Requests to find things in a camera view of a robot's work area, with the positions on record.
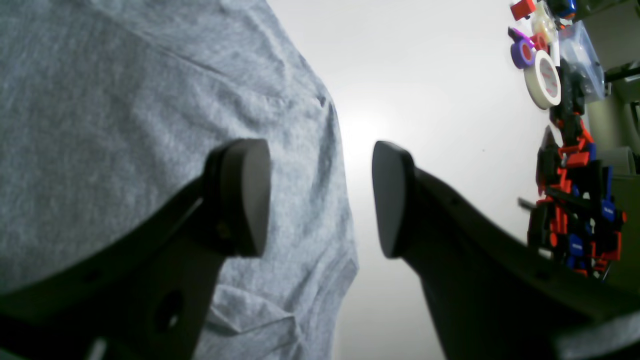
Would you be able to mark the clear plastic bag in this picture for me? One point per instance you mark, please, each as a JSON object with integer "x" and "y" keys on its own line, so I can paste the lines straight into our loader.
{"x": 577, "y": 49}

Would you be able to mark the grey T-shirt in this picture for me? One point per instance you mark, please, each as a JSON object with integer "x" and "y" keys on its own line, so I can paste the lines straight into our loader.
{"x": 109, "y": 107}

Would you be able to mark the red blue black parts pile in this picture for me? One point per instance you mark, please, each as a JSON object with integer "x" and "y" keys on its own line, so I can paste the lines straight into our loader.
{"x": 576, "y": 219}

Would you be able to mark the white tape roll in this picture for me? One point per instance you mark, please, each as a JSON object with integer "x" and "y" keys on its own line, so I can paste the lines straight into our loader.
{"x": 543, "y": 81}

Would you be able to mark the purple tape roll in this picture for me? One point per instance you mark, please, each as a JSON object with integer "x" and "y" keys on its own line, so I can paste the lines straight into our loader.
{"x": 522, "y": 52}

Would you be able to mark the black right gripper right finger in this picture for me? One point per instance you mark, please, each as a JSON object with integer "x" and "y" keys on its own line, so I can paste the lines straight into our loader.
{"x": 489, "y": 297}

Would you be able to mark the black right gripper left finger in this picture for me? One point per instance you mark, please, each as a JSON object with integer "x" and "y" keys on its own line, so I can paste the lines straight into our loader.
{"x": 146, "y": 297}

